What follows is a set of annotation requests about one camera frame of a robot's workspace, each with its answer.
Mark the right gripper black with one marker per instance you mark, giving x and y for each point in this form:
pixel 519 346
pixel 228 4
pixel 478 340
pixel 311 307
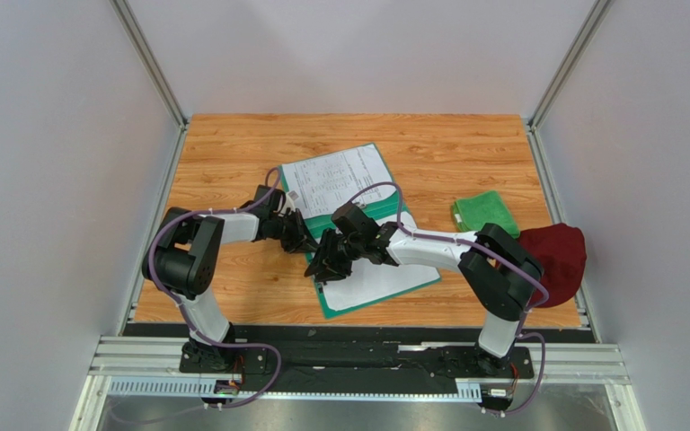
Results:
pixel 335 253

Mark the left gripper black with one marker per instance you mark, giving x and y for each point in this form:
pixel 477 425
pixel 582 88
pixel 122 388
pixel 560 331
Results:
pixel 302 241

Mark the white paper sheet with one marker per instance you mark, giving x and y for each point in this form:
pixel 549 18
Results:
pixel 370 284

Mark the green file folder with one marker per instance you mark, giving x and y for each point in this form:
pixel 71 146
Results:
pixel 379 201

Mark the printed paper sheet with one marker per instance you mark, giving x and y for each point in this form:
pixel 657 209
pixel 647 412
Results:
pixel 319 185

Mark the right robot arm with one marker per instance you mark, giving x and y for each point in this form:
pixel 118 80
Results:
pixel 505 278

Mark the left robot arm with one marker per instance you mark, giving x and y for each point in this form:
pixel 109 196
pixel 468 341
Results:
pixel 182 262

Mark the green folded cloth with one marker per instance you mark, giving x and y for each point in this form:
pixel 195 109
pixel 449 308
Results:
pixel 471 214

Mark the dark red hat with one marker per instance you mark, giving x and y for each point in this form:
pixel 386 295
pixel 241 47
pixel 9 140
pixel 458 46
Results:
pixel 561 249

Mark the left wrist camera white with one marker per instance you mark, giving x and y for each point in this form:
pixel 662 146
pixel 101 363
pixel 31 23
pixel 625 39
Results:
pixel 291 201

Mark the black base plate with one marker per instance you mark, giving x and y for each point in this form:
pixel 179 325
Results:
pixel 363 360

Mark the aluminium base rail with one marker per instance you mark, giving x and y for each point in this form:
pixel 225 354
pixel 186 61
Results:
pixel 149 366

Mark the left aluminium frame post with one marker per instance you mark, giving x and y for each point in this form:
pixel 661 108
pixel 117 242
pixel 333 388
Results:
pixel 141 45

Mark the aluminium frame post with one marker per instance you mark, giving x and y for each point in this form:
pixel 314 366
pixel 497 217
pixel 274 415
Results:
pixel 587 30
pixel 141 45

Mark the right aluminium frame post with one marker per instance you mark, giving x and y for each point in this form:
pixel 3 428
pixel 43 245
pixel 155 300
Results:
pixel 587 30

